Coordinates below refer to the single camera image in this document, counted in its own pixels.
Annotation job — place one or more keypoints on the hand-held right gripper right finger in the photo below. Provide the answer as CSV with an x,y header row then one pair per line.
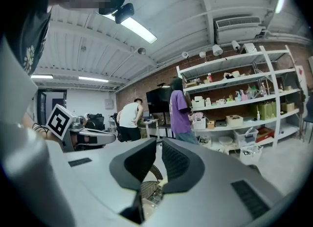
x,y
185,169

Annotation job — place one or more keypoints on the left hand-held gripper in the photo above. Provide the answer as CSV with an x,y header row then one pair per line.
x,y
58,122

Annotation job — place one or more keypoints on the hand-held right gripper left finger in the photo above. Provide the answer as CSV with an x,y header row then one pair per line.
x,y
129,169

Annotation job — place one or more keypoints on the person's left forearm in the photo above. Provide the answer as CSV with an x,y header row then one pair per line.
x,y
29,123

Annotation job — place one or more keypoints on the dark framed door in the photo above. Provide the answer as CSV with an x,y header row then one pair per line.
x,y
52,106

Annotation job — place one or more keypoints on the black and white wrist band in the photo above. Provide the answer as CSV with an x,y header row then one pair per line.
x,y
40,127

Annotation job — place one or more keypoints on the dark wicker chair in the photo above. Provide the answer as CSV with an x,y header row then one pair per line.
x,y
155,172

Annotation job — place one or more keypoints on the black office chair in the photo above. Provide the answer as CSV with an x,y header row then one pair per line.
x,y
117,128

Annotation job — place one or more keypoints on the white slotted basket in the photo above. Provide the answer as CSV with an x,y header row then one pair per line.
x,y
200,123

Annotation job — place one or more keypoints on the round beige turntable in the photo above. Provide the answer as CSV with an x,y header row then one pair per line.
x,y
225,140

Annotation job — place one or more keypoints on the wooden tissue box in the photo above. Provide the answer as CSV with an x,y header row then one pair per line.
x,y
210,124

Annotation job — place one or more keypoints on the small white desk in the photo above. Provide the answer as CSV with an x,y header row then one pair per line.
x,y
150,122

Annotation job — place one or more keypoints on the clear lidded storage bin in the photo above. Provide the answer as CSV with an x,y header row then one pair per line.
x,y
245,138

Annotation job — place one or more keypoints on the white open storage box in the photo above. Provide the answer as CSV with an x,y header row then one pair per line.
x,y
198,102

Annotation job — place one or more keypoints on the white tray with brown contents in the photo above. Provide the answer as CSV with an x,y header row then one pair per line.
x,y
234,121

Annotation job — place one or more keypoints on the large black television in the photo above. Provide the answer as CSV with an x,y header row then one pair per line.
x,y
157,100

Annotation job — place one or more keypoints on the red flat box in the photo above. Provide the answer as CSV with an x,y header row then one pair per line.
x,y
265,133

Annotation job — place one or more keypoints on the person's black shirt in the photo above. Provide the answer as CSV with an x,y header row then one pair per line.
x,y
27,37

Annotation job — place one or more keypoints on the pastel spray bottles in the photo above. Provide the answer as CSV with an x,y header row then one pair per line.
x,y
240,96

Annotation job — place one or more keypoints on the green paper bags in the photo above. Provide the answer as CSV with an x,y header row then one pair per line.
x,y
264,111

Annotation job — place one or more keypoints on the white shelving unit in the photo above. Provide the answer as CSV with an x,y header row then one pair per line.
x,y
269,94

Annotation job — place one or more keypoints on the white lamp shade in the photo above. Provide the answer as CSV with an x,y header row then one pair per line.
x,y
235,45
217,50

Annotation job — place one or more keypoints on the blue chair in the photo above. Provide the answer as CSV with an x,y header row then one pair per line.
x,y
308,120

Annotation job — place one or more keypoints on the white air conditioner unit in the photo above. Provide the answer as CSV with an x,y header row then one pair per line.
x,y
238,31

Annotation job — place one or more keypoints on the grey electrical wall panel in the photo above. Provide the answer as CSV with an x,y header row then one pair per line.
x,y
109,103

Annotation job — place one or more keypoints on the black head-worn camera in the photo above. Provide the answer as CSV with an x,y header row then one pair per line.
x,y
124,13

